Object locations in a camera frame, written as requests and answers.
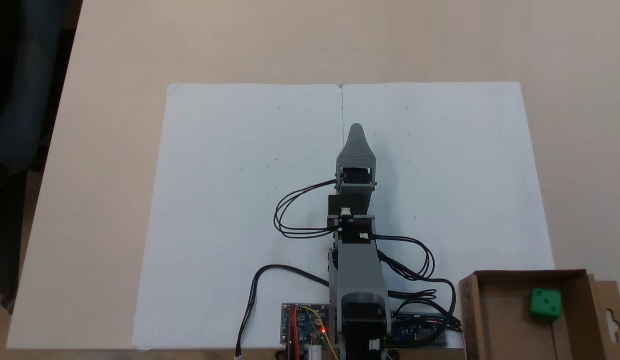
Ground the dark blue chair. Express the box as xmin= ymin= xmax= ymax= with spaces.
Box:
xmin=0 ymin=0 xmax=83 ymax=316

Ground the green die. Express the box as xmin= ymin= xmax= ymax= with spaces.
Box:
xmin=529 ymin=287 xmax=563 ymax=321

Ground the circuit board with coloured wires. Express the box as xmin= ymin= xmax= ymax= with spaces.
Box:
xmin=281 ymin=302 xmax=336 ymax=347

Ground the red wire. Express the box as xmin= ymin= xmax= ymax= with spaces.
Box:
xmin=289 ymin=306 xmax=301 ymax=360

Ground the white paper sheet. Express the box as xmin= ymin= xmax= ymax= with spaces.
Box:
xmin=131 ymin=81 xmax=556 ymax=351

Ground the brown cardboard box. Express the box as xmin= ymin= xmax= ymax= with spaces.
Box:
xmin=458 ymin=268 xmax=620 ymax=360

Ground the yellow wire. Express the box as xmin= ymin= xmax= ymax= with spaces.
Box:
xmin=302 ymin=305 xmax=340 ymax=360

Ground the thick black power cable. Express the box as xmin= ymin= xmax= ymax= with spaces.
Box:
xmin=235 ymin=264 xmax=331 ymax=359

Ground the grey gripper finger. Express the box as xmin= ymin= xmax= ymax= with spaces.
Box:
xmin=337 ymin=122 xmax=377 ymax=159

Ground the blue circuit board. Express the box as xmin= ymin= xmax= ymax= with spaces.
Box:
xmin=390 ymin=312 xmax=448 ymax=348

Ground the black looped motor cable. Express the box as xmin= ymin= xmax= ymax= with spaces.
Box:
xmin=372 ymin=234 xmax=464 ymax=334
xmin=273 ymin=178 xmax=343 ymax=240

